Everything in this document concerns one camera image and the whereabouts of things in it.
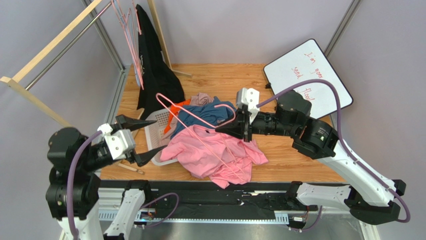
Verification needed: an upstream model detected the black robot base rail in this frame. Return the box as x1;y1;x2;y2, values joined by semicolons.
99;180;320;221

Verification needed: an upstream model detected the white board with red writing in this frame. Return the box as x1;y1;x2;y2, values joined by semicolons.
263;38;354;119

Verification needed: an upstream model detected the black hanging t-shirt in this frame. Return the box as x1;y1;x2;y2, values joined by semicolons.
135;4;185;120

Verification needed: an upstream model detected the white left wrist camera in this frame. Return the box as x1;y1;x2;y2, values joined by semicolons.
97;123;136;160

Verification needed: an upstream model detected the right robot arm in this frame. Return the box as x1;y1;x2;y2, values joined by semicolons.
217;90;406;225

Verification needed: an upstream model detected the wooden clothes rack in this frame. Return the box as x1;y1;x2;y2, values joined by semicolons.
0;0;193;175

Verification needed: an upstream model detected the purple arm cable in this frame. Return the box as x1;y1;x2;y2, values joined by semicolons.
66;129;181;240
255;78;412;232

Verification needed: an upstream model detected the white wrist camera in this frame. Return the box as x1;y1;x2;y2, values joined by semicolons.
97;123;136;160
235;87;260;124

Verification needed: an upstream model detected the orange garment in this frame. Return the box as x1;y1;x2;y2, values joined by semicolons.
163;99;191;134

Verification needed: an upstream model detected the teal blue t-shirt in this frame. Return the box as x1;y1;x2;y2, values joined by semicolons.
175;96;237;129

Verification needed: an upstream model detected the white slotted cable duct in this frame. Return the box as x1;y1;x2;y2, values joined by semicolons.
98;209;290;225

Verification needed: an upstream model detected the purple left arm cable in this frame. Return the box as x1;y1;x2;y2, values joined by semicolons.
66;129;181;240

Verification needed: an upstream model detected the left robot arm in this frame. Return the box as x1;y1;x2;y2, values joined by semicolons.
45;115;161;240

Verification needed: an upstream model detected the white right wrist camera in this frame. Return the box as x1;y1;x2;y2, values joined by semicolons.
235;87;260;124

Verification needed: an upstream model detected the white plastic laundry basket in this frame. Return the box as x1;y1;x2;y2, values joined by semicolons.
144;109;178;166

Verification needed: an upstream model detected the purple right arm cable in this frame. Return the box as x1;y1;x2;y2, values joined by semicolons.
255;78;412;232

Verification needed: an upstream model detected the pink t-shirt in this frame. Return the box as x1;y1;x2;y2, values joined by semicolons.
160;125;269;189

